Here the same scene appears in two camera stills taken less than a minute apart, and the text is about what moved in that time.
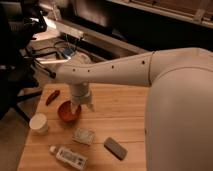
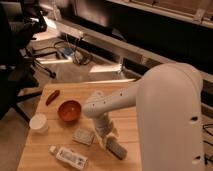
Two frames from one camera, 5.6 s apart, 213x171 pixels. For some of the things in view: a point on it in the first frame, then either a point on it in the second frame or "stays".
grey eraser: x=115 y=148 stays
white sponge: x=85 y=135 stays
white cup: x=38 y=124 stays
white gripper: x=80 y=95 → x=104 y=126
